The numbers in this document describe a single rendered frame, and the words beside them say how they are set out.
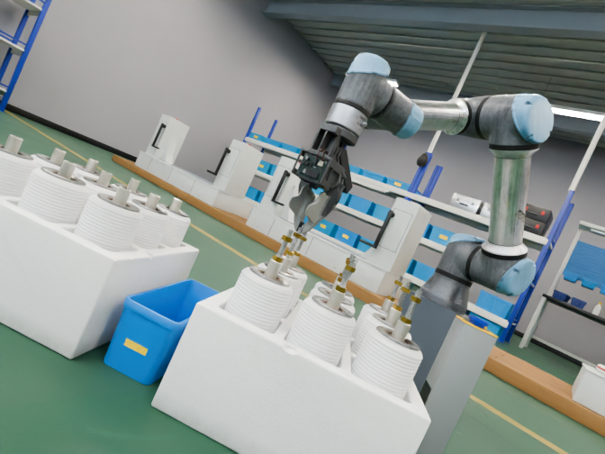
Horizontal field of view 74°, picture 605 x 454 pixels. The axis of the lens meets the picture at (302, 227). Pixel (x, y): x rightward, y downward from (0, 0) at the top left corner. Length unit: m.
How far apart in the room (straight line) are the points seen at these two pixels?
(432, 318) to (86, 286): 0.92
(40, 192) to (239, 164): 3.45
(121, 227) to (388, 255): 2.45
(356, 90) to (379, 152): 9.97
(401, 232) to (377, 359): 2.39
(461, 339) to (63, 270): 0.74
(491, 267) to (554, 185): 8.35
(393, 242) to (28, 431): 2.67
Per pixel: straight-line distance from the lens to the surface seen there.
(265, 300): 0.66
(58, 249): 0.77
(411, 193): 5.90
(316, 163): 0.75
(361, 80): 0.80
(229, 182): 4.16
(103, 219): 0.76
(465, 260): 1.28
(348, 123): 0.78
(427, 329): 1.27
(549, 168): 9.66
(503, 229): 1.19
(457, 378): 0.91
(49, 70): 7.03
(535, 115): 1.13
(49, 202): 0.82
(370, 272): 2.99
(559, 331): 9.07
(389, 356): 0.66
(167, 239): 0.97
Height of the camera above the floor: 0.37
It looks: 1 degrees down
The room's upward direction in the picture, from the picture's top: 25 degrees clockwise
